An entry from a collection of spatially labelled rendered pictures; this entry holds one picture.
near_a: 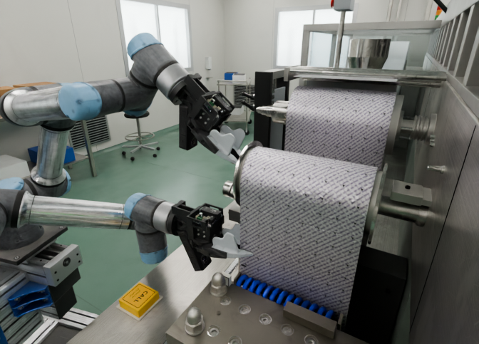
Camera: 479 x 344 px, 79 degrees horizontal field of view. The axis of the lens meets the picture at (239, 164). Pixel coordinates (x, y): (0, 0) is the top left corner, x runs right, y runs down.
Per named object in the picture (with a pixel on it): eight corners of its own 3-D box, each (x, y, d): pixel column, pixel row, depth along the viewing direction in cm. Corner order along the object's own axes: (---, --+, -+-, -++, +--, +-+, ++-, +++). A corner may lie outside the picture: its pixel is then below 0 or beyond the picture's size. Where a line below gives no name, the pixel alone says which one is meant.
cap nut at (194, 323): (192, 315, 56) (191, 298, 54) (208, 323, 54) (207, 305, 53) (180, 330, 53) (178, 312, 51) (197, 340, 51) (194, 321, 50)
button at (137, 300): (140, 288, 79) (139, 280, 78) (160, 298, 76) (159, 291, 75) (119, 306, 73) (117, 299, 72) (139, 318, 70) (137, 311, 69)
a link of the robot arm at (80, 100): (-29, 93, 80) (69, 71, 54) (16, 88, 89) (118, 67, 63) (-12, 134, 83) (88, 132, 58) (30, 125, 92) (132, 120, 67)
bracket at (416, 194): (391, 187, 52) (393, 177, 51) (429, 195, 50) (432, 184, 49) (389, 199, 48) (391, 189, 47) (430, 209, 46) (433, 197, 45)
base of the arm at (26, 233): (-14, 246, 108) (-23, 223, 104) (24, 223, 122) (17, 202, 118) (17, 253, 104) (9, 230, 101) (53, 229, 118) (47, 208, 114)
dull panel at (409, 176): (409, 124, 238) (416, 95, 229) (414, 125, 236) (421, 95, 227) (385, 375, 58) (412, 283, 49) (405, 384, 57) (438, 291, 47)
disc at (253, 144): (263, 190, 72) (265, 132, 67) (264, 191, 72) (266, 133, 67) (232, 219, 60) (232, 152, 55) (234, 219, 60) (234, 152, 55)
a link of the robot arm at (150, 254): (163, 239, 90) (160, 209, 86) (172, 262, 80) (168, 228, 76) (137, 246, 87) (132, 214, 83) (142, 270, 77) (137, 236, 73)
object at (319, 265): (241, 274, 67) (241, 204, 60) (346, 318, 57) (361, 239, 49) (239, 275, 67) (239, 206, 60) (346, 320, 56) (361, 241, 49)
